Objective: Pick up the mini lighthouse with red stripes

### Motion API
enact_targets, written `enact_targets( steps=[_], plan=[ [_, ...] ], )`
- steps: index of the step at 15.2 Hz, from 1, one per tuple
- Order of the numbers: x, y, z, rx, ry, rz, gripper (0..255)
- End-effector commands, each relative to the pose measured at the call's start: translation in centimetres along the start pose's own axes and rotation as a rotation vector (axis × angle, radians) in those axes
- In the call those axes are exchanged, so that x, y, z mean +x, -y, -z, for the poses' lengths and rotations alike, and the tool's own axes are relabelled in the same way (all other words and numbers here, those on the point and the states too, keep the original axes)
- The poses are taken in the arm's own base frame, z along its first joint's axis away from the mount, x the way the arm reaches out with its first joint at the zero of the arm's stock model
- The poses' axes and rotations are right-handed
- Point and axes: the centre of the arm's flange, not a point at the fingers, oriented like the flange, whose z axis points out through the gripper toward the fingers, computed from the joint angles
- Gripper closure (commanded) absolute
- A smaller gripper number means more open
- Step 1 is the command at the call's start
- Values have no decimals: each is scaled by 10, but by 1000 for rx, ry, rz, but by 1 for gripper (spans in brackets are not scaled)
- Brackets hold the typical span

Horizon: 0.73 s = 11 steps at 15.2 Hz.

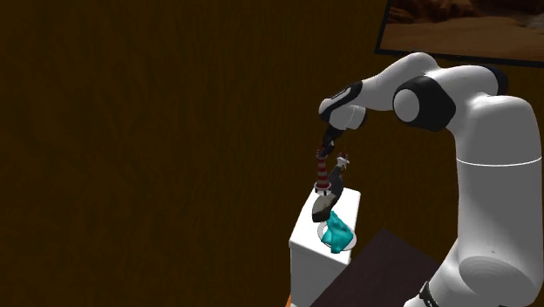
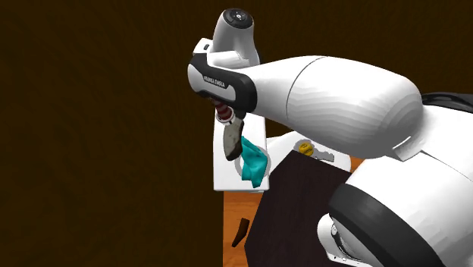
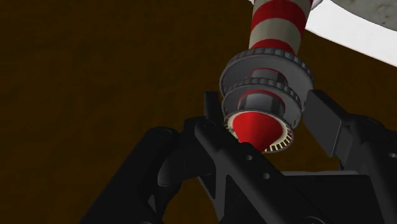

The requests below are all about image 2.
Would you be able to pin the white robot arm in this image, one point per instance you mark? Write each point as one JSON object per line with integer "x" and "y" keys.
{"x": 340, "y": 107}

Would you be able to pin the teal crumpled cloth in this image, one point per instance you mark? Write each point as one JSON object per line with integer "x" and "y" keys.
{"x": 253, "y": 162}

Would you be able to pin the grey key with yellow head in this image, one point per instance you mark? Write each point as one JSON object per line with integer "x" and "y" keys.
{"x": 306, "y": 149}

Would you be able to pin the dark maroon robot stand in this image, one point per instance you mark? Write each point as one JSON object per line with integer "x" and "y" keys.
{"x": 295, "y": 207}

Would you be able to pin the dark brown curved piece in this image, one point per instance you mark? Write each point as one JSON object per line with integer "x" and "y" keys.
{"x": 242, "y": 231}

